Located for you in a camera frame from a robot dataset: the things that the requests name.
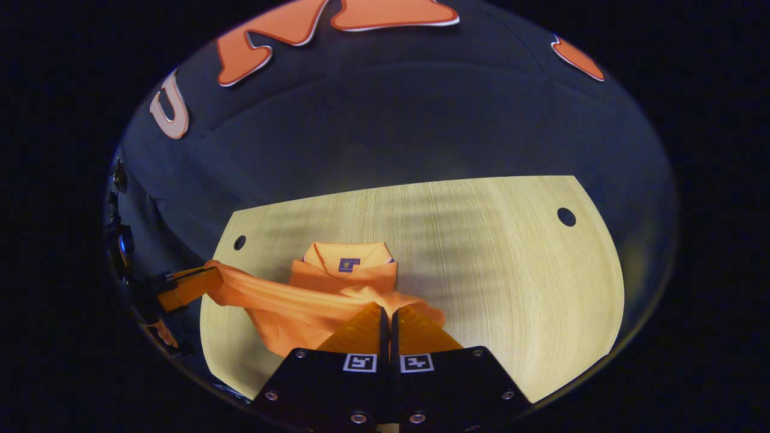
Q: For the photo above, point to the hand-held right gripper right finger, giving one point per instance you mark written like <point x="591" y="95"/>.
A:
<point x="457" y="388"/>

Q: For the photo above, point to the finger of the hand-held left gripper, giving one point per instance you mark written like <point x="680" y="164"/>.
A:
<point x="183" y="273"/>
<point x="189" y="290"/>

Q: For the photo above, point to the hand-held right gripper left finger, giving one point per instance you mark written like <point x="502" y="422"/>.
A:
<point x="325" y="388"/>

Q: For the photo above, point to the orange T-shirt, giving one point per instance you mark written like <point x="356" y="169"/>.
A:
<point x="337" y="285"/>

